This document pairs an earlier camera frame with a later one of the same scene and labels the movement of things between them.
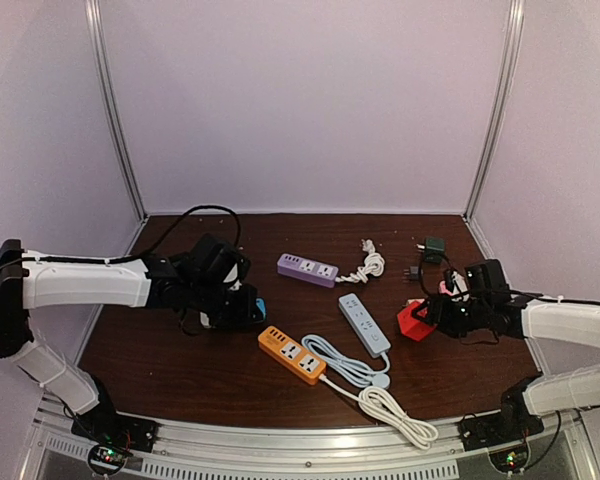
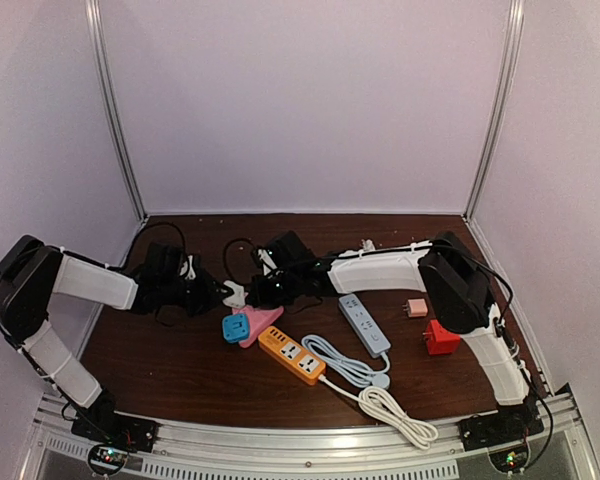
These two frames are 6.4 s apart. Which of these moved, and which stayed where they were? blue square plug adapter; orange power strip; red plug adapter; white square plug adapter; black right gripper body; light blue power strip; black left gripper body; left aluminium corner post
Moved: black right gripper body; white square plug adapter; blue square plug adapter; red plug adapter; black left gripper body
Stayed: left aluminium corner post; orange power strip; light blue power strip
